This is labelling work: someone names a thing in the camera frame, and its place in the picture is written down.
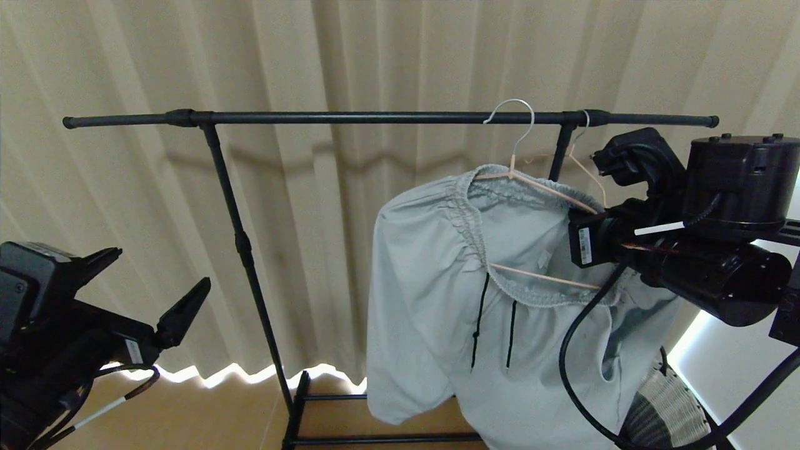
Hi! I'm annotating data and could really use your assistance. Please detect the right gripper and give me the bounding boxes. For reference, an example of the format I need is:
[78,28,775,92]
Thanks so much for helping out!
[567,209,792,328]

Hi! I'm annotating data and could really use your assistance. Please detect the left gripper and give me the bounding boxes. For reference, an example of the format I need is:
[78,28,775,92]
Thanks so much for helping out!
[0,247,212,401]

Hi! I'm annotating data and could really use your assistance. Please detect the pink clothes hanger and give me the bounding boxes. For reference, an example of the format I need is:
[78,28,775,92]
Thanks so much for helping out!
[524,112,609,208]
[474,98,603,292]

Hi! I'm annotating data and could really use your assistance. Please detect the pale grey shorts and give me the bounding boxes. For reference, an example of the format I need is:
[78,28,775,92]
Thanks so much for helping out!
[365,163,683,450]

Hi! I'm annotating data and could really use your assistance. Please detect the white laundry basket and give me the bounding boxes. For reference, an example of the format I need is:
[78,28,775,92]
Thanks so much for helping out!
[617,346,721,450]

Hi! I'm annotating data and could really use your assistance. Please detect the black clothes rack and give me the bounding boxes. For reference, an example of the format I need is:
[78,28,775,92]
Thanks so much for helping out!
[62,109,719,450]

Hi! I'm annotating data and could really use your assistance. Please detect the beige curtain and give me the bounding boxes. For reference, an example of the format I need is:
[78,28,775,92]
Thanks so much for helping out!
[0,0,800,391]

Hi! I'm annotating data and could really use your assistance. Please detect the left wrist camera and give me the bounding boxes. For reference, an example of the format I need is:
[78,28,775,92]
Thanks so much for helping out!
[0,241,79,342]

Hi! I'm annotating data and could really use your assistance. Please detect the black cable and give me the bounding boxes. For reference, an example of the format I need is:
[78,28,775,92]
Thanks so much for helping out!
[558,259,800,450]

